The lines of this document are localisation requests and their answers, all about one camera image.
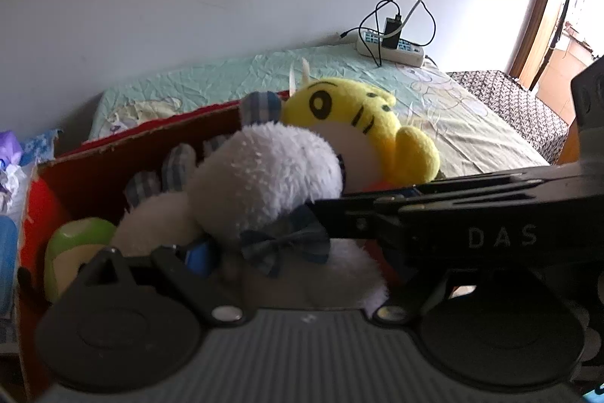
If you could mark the white plush toy plaid bow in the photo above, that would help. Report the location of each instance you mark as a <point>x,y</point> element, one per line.
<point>264,167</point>

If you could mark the green bean plush toy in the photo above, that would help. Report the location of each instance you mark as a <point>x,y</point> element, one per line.
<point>80,242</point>

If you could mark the blue plastic bag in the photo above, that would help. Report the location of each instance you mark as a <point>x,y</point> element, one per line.
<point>7,266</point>

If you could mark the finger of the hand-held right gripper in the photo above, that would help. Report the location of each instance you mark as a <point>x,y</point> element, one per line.
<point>472,183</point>
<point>349,221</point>

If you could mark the yellow tiger plush toy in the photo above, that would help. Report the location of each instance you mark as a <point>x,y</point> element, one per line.
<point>344,101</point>

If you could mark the black charger adapter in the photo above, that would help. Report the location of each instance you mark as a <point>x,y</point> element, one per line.
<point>391,32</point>

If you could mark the blue patterned cloth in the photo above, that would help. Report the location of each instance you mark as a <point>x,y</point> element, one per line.
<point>42,145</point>

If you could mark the white power strip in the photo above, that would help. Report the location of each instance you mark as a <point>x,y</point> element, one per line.
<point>406,52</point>

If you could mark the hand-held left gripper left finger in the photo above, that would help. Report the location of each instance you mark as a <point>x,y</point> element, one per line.
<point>199,259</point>

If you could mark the red cardboard box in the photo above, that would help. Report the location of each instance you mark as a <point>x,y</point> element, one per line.
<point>94,176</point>

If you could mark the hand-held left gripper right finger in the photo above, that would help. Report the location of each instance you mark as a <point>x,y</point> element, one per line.
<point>415,294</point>

